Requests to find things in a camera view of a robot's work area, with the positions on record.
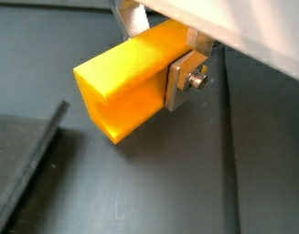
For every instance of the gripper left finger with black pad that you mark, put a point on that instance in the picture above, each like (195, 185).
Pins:
(131, 17)

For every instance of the black arch fixture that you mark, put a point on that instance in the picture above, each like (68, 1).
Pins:
(24, 141)

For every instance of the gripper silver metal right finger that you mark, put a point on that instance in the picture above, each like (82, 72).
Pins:
(187, 72)

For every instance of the yellow arch block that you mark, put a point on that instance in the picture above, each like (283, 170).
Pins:
(122, 82)

